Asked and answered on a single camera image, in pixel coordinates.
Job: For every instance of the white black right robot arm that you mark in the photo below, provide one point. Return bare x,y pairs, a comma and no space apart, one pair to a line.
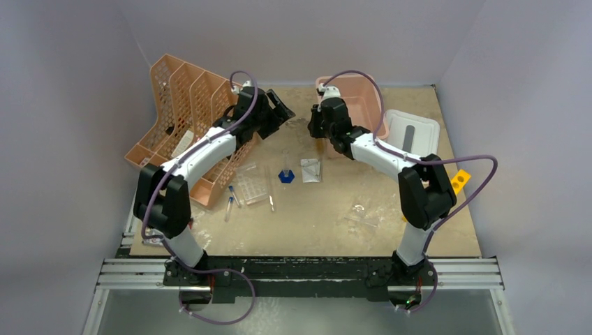
360,145

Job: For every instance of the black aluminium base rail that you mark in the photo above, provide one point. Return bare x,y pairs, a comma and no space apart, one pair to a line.
372,278

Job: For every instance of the clear plastic well plate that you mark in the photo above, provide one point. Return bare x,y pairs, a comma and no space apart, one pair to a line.
251,181

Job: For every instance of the brown bristle tube brush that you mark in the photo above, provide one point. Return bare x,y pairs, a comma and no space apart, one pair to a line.
320,150

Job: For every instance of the colored marker pack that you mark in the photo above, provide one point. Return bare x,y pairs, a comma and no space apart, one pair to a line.
153,240

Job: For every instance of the yellow test tube rack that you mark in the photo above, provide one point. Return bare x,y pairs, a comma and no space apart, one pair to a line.
458,182

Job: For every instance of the orange perforated file organizer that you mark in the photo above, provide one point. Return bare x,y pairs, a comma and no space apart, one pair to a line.
188,97

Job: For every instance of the white plastic bin lid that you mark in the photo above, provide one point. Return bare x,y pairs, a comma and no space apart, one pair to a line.
411,133

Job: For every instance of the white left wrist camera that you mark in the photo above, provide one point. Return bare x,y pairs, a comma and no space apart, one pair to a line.
237,89

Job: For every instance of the blue capped tube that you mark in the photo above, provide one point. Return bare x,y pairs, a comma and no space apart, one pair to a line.
228,209
234,195

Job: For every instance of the pink plastic bin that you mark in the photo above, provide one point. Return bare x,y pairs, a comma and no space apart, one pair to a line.
359,106

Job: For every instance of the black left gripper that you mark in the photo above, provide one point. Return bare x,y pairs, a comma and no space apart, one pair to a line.
276,114

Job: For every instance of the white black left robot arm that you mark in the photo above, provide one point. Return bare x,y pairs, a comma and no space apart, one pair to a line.
162,200

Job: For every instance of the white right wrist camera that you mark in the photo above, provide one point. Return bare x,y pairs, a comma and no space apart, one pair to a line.
326,92

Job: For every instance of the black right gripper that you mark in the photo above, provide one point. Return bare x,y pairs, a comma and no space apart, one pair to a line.
316,115

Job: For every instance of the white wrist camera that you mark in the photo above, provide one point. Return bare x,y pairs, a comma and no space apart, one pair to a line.
326,92
237,89

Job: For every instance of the clay triangle in bag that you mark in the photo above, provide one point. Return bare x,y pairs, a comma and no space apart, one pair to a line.
311,169

